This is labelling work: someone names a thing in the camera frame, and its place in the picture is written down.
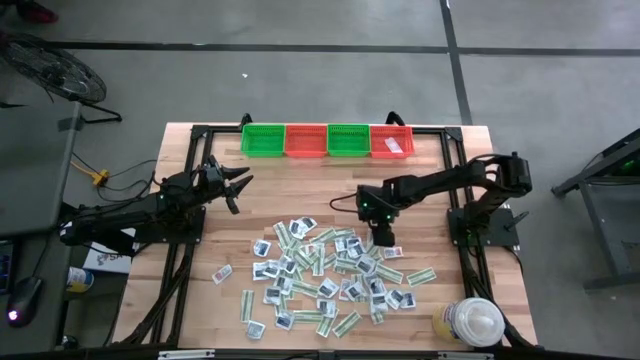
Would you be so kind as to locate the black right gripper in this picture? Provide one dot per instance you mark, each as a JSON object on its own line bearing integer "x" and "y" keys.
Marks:
{"x": 384, "y": 230}

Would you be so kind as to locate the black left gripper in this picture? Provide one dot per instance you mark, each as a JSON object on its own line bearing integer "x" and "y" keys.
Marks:
{"x": 212, "y": 182}

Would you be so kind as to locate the sachets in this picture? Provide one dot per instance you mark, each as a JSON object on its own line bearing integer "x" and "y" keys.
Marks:
{"x": 374, "y": 251}
{"x": 297, "y": 229}

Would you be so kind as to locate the white packet dark print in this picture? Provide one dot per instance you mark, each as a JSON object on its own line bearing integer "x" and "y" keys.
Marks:
{"x": 272, "y": 295}
{"x": 355, "y": 290}
{"x": 272, "y": 268}
{"x": 408, "y": 300}
{"x": 289, "y": 265}
{"x": 285, "y": 320}
{"x": 255, "y": 330}
{"x": 327, "y": 307}
{"x": 341, "y": 245}
{"x": 283, "y": 284}
{"x": 376, "y": 286}
{"x": 394, "y": 298}
{"x": 307, "y": 223}
{"x": 262, "y": 248}
{"x": 328, "y": 288}
{"x": 378, "y": 303}
{"x": 259, "y": 271}
{"x": 358, "y": 247}
{"x": 366, "y": 264}

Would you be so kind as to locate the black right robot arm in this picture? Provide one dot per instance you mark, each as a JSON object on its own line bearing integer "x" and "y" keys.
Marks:
{"x": 440, "y": 182}

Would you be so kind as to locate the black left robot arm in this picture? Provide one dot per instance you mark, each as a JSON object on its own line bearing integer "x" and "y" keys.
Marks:
{"x": 145, "y": 212}

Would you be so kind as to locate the green plastic basket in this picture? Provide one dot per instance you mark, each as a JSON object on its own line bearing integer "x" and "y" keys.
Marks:
{"x": 262, "y": 141}
{"x": 349, "y": 140}

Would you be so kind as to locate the black table clamp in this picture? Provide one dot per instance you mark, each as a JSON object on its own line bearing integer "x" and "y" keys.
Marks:
{"x": 245, "y": 119}
{"x": 395, "y": 117}

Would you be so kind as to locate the pile of bandage packets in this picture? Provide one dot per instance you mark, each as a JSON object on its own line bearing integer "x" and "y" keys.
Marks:
{"x": 344, "y": 290}

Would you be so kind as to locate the orange-red plastic basket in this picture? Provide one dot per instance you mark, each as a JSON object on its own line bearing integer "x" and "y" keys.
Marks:
{"x": 377, "y": 135}
{"x": 306, "y": 141}

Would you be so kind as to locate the yellow wipes canister white lid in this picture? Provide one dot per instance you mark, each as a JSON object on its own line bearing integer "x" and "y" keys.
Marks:
{"x": 470, "y": 322}

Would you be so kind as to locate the white printed cardboard box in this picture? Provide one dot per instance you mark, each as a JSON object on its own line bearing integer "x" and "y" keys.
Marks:
{"x": 107, "y": 261}

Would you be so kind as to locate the white and yellow can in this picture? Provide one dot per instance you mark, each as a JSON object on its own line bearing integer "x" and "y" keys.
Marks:
{"x": 80, "y": 279}

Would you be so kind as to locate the black floor fan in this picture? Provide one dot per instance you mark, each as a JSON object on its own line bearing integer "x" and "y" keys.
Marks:
{"x": 60, "y": 75}

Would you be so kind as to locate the grey desk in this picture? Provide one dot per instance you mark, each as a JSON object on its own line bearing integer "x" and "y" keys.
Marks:
{"x": 30, "y": 165}

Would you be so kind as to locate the black metal stand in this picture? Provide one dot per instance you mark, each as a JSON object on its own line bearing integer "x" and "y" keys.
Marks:
{"x": 605, "y": 200}

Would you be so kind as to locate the black caster wheel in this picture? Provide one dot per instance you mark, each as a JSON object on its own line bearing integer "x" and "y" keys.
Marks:
{"x": 70, "y": 342}

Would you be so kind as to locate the black keyboard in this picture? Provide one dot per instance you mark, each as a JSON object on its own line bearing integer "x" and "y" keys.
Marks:
{"x": 5, "y": 267}

